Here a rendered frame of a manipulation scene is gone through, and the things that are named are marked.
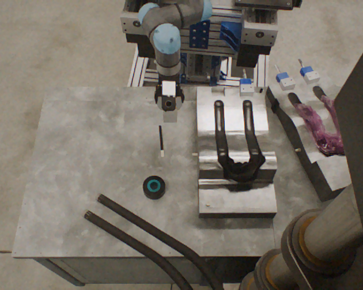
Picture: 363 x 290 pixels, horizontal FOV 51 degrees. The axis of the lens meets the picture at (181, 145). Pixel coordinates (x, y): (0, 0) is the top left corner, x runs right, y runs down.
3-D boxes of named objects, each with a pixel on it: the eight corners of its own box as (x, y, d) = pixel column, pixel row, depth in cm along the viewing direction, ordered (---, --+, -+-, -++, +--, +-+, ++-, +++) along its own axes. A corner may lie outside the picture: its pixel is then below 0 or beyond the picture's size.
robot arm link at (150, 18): (169, 14, 123) (183, 37, 119) (137, 25, 121) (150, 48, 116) (169, -6, 116) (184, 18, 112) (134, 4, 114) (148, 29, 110)
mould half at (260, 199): (195, 100, 157) (196, 79, 145) (258, 100, 157) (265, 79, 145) (198, 218, 133) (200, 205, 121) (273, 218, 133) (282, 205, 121)
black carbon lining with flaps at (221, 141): (212, 102, 148) (214, 87, 140) (253, 102, 148) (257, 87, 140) (216, 186, 131) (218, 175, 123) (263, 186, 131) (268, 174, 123)
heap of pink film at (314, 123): (288, 105, 149) (293, 93, 142) (329, 94, 151) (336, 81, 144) (319, 162, 137) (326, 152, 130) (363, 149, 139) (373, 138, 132)
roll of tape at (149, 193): (150, 203, 136) (148, 200, 133) (139, 185, 139) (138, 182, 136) (169, 193, 138) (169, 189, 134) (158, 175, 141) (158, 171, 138)
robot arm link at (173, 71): (180, 68, 115) (153, 68, 115) (180, 77, 119) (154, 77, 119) (180, 49, 118) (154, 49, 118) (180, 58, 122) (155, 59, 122)
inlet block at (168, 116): (163, 93, 147) (163, 84, 142) (177, 93, 147) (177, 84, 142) (163, 122, 140) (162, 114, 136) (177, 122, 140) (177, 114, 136)
